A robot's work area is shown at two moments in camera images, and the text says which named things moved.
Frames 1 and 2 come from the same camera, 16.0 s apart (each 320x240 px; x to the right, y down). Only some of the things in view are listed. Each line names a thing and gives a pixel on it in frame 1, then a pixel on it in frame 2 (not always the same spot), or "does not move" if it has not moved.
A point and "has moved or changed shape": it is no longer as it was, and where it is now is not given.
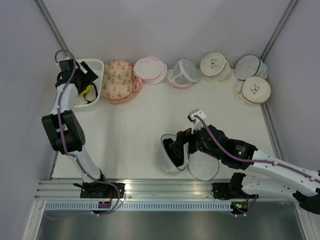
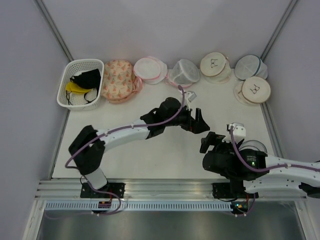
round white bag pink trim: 150,70 does not move
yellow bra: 88,89 has moved or changed shape
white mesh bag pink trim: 183,73 does not move
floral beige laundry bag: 119,83 does not move
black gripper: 175,150 has moved or changed shape
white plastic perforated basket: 97,65 does not move
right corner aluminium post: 277,31 does not move
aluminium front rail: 155,189 does not move
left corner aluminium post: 42,9 does not move
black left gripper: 90,77 → 197,126
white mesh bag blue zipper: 201,166 → 255,141
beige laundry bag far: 215,68 does not move
